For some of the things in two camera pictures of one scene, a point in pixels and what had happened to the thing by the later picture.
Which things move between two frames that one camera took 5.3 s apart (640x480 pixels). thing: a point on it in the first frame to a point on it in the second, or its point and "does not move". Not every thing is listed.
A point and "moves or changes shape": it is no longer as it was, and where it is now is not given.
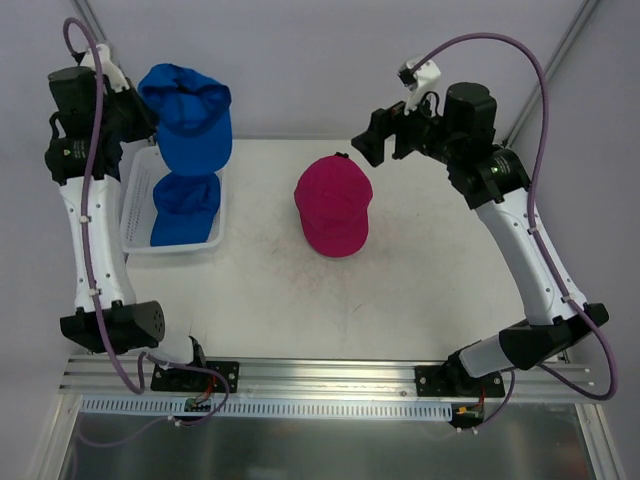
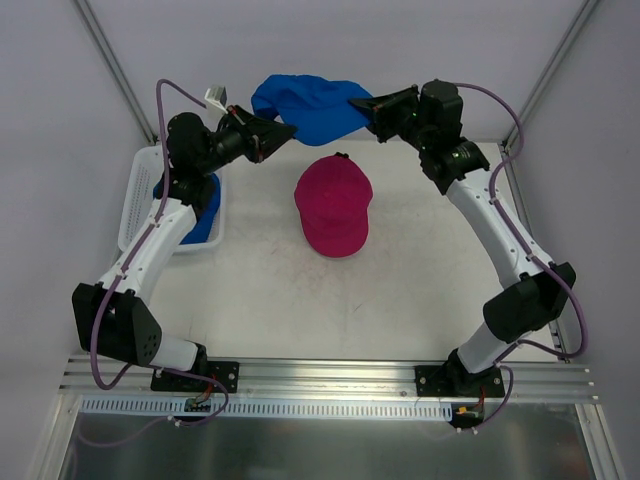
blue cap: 193,114 moves or changes shape
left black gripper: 138,116 to 248,135
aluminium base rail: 563,378 does not move
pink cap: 333,195 does not move
